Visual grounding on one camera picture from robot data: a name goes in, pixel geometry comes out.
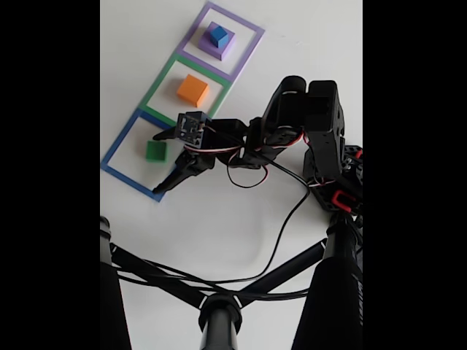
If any dark gripper camera box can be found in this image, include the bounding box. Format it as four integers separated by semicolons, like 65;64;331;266
176;110;215;149

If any thin black cable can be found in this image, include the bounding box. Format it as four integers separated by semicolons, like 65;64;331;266
116;257;313;302

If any red clamp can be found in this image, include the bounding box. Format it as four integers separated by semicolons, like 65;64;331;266
331;190;357;212

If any black tripod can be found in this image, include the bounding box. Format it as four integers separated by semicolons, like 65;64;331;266
100;214;363;350

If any green block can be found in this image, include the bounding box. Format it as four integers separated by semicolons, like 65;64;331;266
145;141;168;162

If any green square frame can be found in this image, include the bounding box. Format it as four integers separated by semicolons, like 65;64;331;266
140;53;231;142

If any purple block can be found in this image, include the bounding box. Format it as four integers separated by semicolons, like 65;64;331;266
198;20;236;62

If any blue square frame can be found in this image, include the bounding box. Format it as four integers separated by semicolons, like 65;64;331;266
101;108;198;203

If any orange block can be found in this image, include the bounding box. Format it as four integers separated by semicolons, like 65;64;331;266
176;74;209;109

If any purple square frame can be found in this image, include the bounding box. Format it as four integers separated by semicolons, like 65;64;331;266
176;1;266;82

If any small blue cube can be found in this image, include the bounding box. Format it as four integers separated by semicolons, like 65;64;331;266
209;25;229;49

